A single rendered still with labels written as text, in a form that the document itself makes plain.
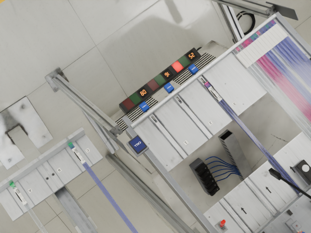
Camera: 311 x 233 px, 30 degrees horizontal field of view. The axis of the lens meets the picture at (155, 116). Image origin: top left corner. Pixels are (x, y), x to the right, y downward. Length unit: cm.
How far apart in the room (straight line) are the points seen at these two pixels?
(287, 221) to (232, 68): 56
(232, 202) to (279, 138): 63
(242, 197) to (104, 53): 104
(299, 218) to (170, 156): 47
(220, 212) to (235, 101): 39
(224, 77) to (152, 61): 78
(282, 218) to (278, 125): 65
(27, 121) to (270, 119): 105
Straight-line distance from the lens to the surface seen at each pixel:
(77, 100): 231
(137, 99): 201
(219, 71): 205
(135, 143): 191
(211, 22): 289
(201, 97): 202
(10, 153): 265
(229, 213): 195
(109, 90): 272
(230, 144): 230
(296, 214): 194
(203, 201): 241
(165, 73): 204
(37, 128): 264
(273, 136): 249
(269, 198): 198
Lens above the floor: 235
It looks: 55 degrees down
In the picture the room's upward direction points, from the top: 126 degrees clockwise
